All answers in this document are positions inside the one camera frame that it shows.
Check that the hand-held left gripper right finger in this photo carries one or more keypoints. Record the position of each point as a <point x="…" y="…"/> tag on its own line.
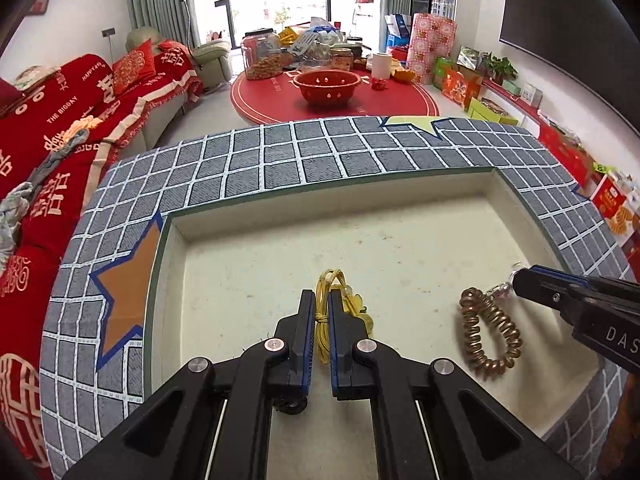
<point x="335" y="345"/>

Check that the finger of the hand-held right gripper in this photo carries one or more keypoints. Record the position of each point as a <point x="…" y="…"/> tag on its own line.
<point x="565" y="273"/>
<point x="542" y="287"/>

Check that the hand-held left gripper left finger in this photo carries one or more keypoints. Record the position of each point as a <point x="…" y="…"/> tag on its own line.
<point x="307" y="340"/>

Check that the checked fabric tray with stars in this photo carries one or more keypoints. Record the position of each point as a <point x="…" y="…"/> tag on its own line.
<point x="210" y="160"/>

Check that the person's right forearm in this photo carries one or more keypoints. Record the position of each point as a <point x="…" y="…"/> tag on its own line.
<point x="627" y="410"/>

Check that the red and white biscuit box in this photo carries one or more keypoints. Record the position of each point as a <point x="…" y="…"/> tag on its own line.
<point x="617" y="205"/>

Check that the red flat box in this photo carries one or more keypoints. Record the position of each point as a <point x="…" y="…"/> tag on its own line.
<point x="565" y="152"/>

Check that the yellow-green flat box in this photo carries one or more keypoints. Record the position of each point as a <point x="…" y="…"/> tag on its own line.
<point x="490" y="110"/>

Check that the orange gift box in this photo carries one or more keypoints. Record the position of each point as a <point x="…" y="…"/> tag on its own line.
<point x="460" y="87"/>

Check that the green potted plant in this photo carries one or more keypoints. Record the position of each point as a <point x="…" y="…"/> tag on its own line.
<point x="500" y="67"/>

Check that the round table with red mat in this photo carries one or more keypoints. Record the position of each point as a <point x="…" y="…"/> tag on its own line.
<point x="270" y="100"/>

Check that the red colander bowl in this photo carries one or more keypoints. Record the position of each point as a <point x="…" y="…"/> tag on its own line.
<point x="327" y="87"/>

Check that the red patterned gift box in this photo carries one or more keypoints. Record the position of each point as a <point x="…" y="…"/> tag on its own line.
<point x="431" y="47"/>

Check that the white cup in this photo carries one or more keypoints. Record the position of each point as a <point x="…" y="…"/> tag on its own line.
<point x="381" y="65"/>

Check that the small glass jar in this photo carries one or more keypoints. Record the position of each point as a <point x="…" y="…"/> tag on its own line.
<point x="341" y="59"/>

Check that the clear plastic jar of nuts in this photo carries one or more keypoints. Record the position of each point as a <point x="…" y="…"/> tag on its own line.
<point x="261" y="57"/>

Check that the pale green armchair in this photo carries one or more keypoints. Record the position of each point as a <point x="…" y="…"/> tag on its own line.
<point x="210" y="60"/>

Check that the blue and white box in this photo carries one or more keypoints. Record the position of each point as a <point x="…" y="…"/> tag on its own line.
<point x="398" y="27"/>

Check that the pile of bags and packets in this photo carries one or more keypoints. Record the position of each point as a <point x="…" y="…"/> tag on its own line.
<point x="315" y="40"/>

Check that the grey crumpled cloth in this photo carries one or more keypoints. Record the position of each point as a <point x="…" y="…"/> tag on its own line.
<point x="35" y="180"/>

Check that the red patterned cushion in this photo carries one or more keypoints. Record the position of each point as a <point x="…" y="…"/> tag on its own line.
<point x="132" y="67"/>

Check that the sofa with red printed cover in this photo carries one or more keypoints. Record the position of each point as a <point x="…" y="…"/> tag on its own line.
<point x="55" y="110"/>

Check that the black wall television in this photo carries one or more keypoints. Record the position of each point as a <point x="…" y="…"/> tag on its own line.
<point x="565" y="15"/>

